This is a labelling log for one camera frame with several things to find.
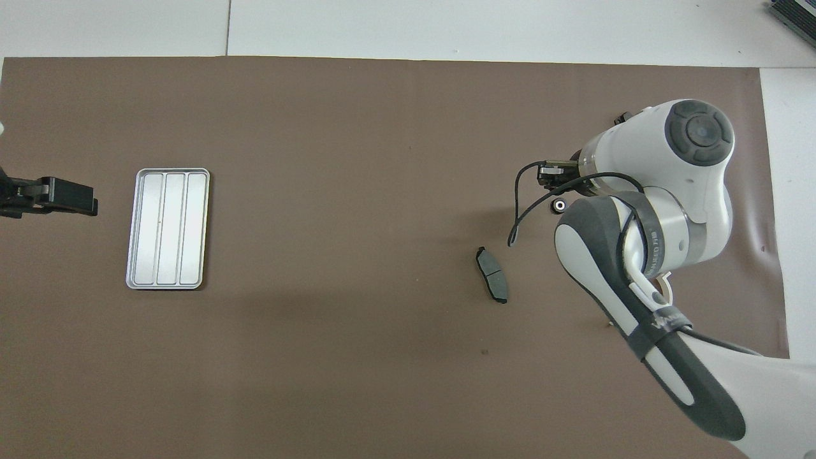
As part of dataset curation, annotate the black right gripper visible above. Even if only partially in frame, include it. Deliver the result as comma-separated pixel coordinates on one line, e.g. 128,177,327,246
537,150,585,190

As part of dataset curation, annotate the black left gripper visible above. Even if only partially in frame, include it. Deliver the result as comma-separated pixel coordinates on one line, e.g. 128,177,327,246
0,167,99,219

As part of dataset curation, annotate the brown table mat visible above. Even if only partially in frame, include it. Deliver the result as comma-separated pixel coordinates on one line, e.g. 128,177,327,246
0,56,801,459

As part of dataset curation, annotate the dark grey ribbed case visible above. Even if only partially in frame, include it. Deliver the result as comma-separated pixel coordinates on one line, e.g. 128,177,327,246
768,0,816,48

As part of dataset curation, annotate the white curved plastic bracket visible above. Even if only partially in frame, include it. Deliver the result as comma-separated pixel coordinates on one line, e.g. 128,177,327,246
606,271,674,329

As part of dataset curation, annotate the silver metal tray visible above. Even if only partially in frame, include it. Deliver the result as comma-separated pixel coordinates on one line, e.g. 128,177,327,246
126,168,210,291

